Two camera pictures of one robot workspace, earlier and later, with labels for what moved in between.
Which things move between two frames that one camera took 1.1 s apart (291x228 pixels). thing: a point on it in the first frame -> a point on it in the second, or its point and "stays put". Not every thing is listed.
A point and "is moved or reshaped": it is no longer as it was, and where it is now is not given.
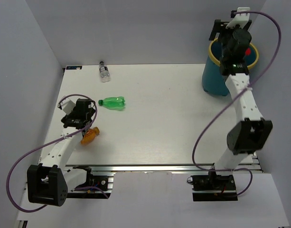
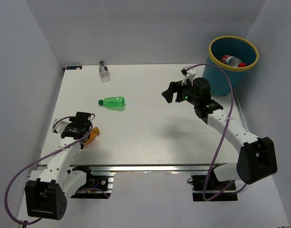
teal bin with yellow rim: x=214 y=81 stays put
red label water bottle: x=248 y=51 is moved or reshaped
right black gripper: x=217 y=25 -> x=174 y=87
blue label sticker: x=74 y=67 stays put
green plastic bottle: x=114 y=103 stays put
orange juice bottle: x=89 y=135 stays put
